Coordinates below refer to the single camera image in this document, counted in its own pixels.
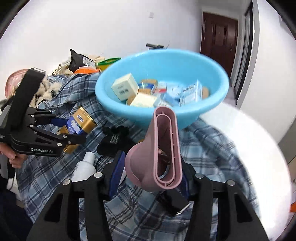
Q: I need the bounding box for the cream barcode box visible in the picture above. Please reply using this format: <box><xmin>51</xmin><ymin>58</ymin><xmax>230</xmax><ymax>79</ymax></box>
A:
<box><xmin>111</xmin><ymin>73</ymin><xmax>139</xmax><ymax>101</ymax></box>

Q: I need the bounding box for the gold blue cigarette pack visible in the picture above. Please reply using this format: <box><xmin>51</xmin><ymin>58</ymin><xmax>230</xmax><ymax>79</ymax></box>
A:
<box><xmin>56</xmin><ymin>106</ymin><xmax>98</xmax><ymax>155</ymax></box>

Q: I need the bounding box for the blue plaid flannel shirt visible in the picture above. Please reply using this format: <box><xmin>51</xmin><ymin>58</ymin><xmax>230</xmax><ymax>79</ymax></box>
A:
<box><xmin>16</xmin><ymin>73</ymin><xmax>259</xmax><ymax>240</ymax></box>

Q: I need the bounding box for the pink plastic holder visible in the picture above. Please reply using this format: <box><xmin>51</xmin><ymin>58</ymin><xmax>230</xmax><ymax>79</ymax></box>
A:
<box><xmin>125</xmin><ymin>106</ymin><xmax>183</xmax><ymax>192</ymax></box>

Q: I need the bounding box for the black white fuzzy garment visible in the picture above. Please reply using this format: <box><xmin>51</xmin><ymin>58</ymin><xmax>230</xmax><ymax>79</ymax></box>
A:
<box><xmin>30</xmin><ymin>79</ymin><xmax>61</xmax><ymax>108</ymax></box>

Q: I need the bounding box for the blue Maison box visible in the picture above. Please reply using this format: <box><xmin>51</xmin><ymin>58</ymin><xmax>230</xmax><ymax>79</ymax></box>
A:
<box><xmin>179</xmin><ymin>80</ymin><xmax>203</xmax><ymax>106</ymax></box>

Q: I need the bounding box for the white flat box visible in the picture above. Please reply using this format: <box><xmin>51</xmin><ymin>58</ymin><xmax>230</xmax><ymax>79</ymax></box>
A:
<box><xmin>130</xmin><ymin>93</ymin><xmax>157</xmax><ymax>108</ymax></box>

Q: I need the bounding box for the black plastic package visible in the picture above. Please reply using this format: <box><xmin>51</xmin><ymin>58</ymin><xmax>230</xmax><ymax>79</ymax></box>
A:
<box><xmin>68</xmin><ymin>49</ymin><xmax>96</xmax><ymax>72</ymax></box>

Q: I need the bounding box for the gold blue small box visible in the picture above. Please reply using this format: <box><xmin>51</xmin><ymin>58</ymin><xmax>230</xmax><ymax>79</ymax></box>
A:
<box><xmin>138</xmin><ymin>79</ymin><xmax>158</xmax><ymax>95</ymax></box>

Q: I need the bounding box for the small black box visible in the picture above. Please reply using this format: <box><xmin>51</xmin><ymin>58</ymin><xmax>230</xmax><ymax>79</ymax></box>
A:
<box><xmin>157</xmin><ymin>189</ymin><xmax>190</xmax><ymax>216</ymax></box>

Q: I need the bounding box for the yellow green-rimmed cup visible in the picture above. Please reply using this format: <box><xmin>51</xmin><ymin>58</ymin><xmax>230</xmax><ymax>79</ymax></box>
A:
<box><xmin>96</xmin><ymin>57</ymin><xmax>121</xmax><ymax>71</ymax></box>

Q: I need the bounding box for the white small lotion bottle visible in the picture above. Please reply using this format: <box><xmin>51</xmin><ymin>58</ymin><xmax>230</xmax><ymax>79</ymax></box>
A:
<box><xmin>71</xmin><ymin>152</ymin><xmax>96</xmax><ymax>182</ymax></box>

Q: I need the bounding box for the orange tissue pack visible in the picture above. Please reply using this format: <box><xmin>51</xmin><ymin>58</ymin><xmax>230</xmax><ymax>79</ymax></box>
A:
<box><xmin>74</xmin><ymin>66</ymin><xmax>100</xmax><ymax>74</ymax></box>

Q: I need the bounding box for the dark brown door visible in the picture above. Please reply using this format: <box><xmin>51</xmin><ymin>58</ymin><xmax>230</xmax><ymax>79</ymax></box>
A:
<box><xmin>201</xmin><ymin>12</ymin><xmax>238</xmax><ymax>76</ymax></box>

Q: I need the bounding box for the pale blue barcode box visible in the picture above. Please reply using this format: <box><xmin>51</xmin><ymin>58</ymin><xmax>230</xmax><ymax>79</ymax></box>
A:
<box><xmin>153</xmin><ymin>93</ymin><xmax>179</xmax><ymax>108</ymax></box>

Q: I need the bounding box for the black scrunchie pouch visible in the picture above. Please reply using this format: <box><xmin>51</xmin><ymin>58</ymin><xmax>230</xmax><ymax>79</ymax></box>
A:
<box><xmin>97</xmin><ymin>126</ymin><xmax>135</xmax><ymax>157</ymax></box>

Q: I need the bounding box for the person's left hand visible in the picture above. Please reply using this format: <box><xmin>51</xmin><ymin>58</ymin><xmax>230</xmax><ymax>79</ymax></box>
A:
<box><xmin>0</xmin><ymin>143</ymin><xmax>28</xmax><ymax>169</ymax></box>

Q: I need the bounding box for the light blue plastic basin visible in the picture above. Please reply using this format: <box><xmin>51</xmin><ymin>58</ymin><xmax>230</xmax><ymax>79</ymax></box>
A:
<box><xmin>95</xmin><ymin>49</ymin><xmax>229</xmax><ymax>129</ymax></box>

